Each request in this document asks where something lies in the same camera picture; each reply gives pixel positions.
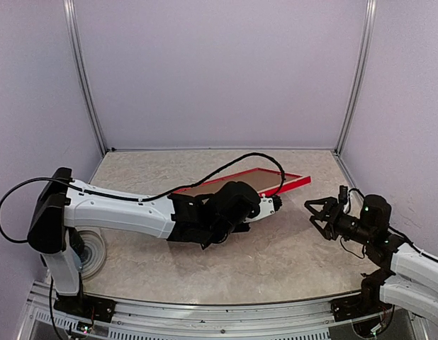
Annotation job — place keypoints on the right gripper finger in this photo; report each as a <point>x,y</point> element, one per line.
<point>321,207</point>
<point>324,227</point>

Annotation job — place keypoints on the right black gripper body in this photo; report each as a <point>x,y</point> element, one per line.
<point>356,232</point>

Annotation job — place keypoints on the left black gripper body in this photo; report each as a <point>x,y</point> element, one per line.
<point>222,234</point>

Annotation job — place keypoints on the red wooden picture frame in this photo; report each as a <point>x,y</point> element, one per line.
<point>292,182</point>

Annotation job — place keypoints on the brown backing board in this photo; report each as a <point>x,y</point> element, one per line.
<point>264,181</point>

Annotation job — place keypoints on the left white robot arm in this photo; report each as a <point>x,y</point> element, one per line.
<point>66,203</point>

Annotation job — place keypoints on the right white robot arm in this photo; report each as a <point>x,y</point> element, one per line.
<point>406,276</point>

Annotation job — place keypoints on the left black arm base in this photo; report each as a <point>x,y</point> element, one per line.
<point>86,306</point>

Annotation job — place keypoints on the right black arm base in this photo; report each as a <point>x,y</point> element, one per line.
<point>366,302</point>

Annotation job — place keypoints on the clear tape roll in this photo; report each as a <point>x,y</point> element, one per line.
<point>94,254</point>

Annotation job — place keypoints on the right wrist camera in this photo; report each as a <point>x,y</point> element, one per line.
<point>343,195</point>

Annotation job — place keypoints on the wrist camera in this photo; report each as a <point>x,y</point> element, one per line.
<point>268,206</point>
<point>343,195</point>

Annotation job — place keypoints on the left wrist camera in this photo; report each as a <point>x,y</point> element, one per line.
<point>268,206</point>

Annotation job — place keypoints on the front aluminium rail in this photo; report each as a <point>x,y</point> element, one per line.
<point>134,319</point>

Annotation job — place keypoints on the right aluminium post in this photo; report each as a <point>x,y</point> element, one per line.
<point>359,75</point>

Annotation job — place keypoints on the aluminium post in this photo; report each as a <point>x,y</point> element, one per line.
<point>80,67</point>
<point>359,75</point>

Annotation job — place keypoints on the left aluminium post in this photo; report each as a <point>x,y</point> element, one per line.
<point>80,67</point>

